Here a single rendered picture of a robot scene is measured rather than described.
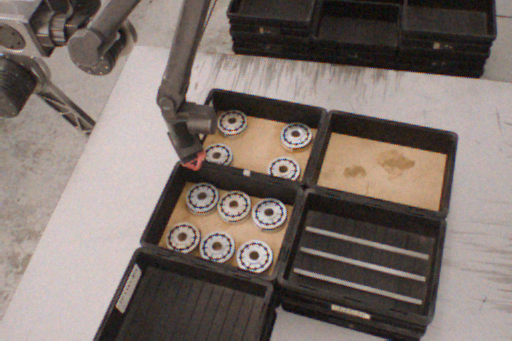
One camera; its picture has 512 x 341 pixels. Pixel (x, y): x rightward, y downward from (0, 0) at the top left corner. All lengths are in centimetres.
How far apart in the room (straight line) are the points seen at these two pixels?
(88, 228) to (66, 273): 16
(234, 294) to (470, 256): 73
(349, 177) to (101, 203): 85
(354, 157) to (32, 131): 202
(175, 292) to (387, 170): 74
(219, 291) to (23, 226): 155
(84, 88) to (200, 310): 204
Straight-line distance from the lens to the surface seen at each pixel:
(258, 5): 280
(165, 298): 159
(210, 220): 166
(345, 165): 174
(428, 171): 176
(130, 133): 209
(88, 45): 129
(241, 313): 154
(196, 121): 132
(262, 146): 178
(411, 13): 276
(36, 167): 309
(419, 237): 164
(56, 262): 190
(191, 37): 120
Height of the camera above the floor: 227
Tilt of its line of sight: 54 degrees down
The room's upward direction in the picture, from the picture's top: 9 degrees counter-clockwise
